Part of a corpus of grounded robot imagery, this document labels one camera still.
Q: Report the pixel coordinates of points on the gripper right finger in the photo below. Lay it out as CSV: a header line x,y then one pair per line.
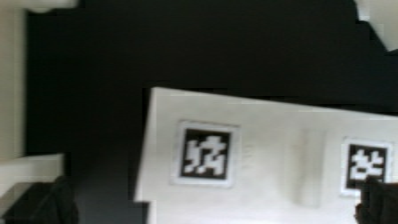
x,y
377,208

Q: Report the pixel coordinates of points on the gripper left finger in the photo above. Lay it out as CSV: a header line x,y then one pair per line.
x,y
38,203

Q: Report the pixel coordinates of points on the small white cabinet door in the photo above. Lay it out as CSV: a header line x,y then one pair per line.
x,y
255,162

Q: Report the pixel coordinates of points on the white cabinet box body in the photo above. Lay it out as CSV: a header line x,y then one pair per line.
x,y
377,12

